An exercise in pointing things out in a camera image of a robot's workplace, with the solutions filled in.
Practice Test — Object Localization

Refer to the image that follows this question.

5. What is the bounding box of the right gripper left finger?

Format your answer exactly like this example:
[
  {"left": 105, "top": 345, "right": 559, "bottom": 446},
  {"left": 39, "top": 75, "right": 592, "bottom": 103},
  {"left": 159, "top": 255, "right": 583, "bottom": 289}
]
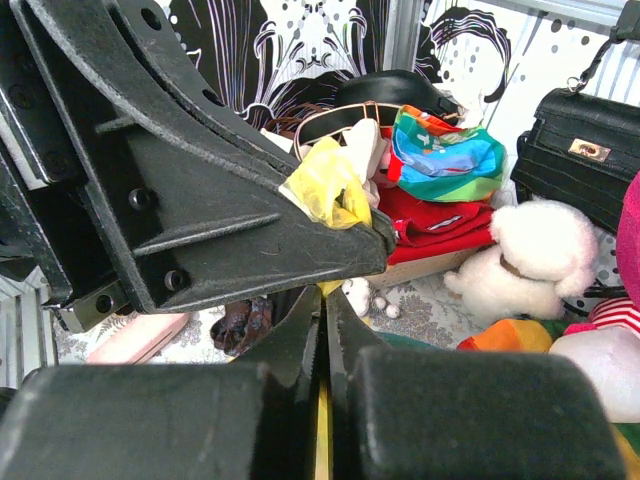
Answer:
[{"left": 1, "top": 287, "right": 321, "bottom": 479}]

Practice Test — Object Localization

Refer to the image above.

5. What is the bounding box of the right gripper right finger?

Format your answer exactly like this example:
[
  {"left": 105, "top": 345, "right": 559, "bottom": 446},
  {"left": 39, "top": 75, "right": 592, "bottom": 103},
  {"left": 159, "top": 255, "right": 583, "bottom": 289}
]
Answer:
[{"left": 325, "top": 291, "right": 627, "bottom": 479}]

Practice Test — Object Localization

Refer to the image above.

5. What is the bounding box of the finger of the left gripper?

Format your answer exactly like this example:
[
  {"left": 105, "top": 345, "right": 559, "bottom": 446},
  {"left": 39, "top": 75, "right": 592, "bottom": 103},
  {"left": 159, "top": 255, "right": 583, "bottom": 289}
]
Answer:
[{"left": 83, "top": 134, "right": 395, "bottom": 313}]

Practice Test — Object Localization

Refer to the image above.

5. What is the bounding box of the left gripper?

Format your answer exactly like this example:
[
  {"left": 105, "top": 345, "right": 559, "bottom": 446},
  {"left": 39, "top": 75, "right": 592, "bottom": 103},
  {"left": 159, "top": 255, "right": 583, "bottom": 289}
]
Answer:
[{"left": 1, "top": 1, "right": 297, "bottom": 333}]

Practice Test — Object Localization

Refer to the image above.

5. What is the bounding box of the yellow trash bag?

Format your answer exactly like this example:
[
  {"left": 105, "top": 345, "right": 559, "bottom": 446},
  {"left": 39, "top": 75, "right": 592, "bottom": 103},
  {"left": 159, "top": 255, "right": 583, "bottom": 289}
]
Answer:
[{"left": 278, "top": 137, "right": 372, "bottom": 230}]

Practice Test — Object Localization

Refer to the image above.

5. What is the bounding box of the cream canvas tote bag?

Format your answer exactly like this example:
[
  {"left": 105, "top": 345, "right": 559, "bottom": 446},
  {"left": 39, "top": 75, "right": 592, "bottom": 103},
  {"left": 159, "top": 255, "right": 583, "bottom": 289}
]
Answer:
[{"left": 294, "top": 102, "right": 396, "bottom": 201}]

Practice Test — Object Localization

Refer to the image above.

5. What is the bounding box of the colourful printed bag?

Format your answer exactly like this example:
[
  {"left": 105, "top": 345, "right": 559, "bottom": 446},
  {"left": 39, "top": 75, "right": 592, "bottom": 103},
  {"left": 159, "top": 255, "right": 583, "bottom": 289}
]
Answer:
[{"left": 387, "top": 105, "right": 506, "bottom": 203}]

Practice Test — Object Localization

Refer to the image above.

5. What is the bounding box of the pink cylindrical plush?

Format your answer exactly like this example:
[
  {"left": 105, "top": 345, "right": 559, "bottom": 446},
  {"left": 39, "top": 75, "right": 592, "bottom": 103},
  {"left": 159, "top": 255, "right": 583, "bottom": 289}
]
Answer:
[{"left": 87, "top": 313, "right": 191, "bottom": 365}]

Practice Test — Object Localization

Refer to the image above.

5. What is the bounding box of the rainbow striped cloth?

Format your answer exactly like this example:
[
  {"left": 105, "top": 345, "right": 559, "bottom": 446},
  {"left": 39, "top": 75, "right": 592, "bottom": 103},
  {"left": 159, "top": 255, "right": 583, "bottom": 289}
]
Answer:
[{"left": 457, "top": 318, "right": 570, "bottom": 353}]

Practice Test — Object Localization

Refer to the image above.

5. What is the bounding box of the red garment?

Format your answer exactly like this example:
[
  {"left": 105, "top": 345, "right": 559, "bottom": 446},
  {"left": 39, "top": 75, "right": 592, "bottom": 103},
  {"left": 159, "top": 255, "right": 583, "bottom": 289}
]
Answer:
[{"left": 379, "top": 188, "right": 494, "bottom": 265}]

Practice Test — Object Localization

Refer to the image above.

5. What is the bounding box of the cream plush bear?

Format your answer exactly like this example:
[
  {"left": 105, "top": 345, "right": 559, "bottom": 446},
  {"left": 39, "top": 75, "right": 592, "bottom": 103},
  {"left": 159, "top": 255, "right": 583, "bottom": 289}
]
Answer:
[{"left": 443, "top": 200, "right": 599, "bottom": 325}]

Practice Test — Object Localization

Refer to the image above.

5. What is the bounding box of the white pink plush doll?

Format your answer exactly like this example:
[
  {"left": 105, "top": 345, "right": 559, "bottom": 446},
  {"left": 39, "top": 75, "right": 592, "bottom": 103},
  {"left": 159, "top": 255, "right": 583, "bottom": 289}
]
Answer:
[{"left": 549, "top": 297, "right": 639, "bottom": 423}]

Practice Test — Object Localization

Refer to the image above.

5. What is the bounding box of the black leather handbag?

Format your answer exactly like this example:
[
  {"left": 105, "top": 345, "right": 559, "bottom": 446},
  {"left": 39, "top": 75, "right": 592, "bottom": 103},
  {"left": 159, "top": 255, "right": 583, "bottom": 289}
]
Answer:
[{"left": 511, "top": 1, "right": 639, "bottom": 235}]

